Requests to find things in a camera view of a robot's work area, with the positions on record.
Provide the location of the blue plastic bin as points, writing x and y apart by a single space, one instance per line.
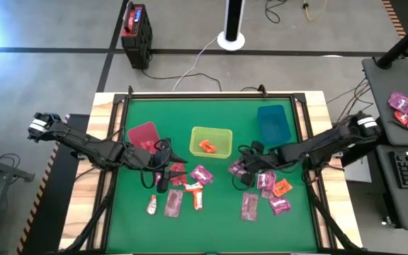
273 124

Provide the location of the green table mat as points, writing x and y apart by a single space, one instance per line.
218 230

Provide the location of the orange white candy wrapper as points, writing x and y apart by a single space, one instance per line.
197 200
193 186

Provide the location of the yellow-green translucent plastic bin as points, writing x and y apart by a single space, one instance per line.
218 136

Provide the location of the orange candy pack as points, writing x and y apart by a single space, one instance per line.
282 187
207 146

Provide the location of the white black pole stand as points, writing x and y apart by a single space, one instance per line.
234 17

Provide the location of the small white red candy pack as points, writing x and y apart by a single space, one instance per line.
151 205

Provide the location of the grey side desk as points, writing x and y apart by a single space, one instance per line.
381 92

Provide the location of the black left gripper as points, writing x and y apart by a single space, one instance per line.
151 157

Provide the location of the black red tool case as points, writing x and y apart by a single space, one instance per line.
138 42

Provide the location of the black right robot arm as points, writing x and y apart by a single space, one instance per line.
324 143

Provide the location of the black hazard-striped floor ramp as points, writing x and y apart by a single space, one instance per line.
48 212

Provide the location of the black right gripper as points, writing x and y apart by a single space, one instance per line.
264 159

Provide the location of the grey metal stand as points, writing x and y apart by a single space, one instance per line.
12 172

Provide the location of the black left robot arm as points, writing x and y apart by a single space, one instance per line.
83 145

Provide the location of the red-pink plastic bin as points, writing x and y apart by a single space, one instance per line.
140 132

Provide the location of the black metal table frame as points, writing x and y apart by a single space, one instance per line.
190 95

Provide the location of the black orange striped strip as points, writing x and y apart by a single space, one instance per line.
395 19

